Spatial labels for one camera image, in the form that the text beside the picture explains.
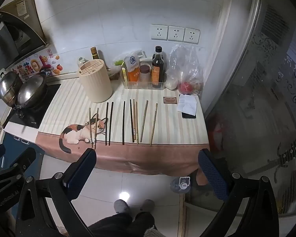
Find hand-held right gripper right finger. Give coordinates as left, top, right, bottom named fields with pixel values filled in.
left=198, top=149, right=279, bottom=237

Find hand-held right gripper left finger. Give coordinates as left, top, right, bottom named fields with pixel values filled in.
left=15, top=148, right=97, bottom=237

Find set of wooden chopsticks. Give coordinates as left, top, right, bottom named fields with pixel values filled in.
left=89, top=99, right=158, bottom=150

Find wooden knife block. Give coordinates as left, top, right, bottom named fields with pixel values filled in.
left=78, top=59, right=113, bottom=103

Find plastic water bottle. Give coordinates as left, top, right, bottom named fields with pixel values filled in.
left=170, top=176, right=191, bottom=195

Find grey slipper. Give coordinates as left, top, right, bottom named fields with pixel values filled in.
left=113, top=199, right=130, bottom=214

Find cat print striped table mat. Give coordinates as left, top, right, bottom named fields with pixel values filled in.
left=37, top=78, right=211, bottom=177

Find black induction cooktop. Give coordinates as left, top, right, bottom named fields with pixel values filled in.
left=8, top=83, right=62, bottom=129

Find person's black trouser legs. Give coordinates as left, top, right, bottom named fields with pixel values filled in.
left=87, top=211, right=155, bottom=237

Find steel pot with lid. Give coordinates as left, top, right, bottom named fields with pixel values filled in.
left=0, top=71, right=23, bottom=104

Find wok with steel lid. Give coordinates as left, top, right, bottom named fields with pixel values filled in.
left=2, top=73, right=49, bottom=129

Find white paper sheet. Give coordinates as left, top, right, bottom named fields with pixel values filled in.
left=177, top=93, right=198, bottom=116

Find grey knitted cloth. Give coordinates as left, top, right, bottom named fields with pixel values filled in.
left=143, top=224, right=161, bottom=237

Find red tomato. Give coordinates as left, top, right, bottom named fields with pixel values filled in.
left=178, top=81, right=193, bottom=95

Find clear plastic organizer tray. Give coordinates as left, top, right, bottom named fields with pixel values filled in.
left=120, top=72, right=169, bottom=90

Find clear plastic bag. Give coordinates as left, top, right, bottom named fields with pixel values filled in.
left=166, top=44, right=204, bottom=96

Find orange and white seasoning packet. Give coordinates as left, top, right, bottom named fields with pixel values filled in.
left=124, top=54, right=141, bottom=82

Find jar with brown lid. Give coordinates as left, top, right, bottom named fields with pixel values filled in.
left=139, top=65, right=152, bottom=83

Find black range hood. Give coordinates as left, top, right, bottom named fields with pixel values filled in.
left=0, top=0, right=50, bottom=74

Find dark soy sauce bottle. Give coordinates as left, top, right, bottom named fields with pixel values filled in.
left=151, top=46, right=167, bottom=89

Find colourful wall stickers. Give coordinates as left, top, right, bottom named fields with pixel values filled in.
left=12, top=51, right=63, bottom=80

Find white wall socket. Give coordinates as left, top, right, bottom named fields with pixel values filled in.
left=184, top=28, right=201, bottom=43
left=151, top=24, right=168, bottom=40
left=167, top=26, right=185, bottom=42

